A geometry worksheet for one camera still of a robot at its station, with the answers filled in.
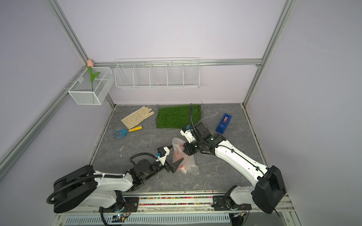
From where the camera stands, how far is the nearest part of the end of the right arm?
1.83ft

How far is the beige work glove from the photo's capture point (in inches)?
43.5

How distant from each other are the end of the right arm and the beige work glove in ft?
1.89
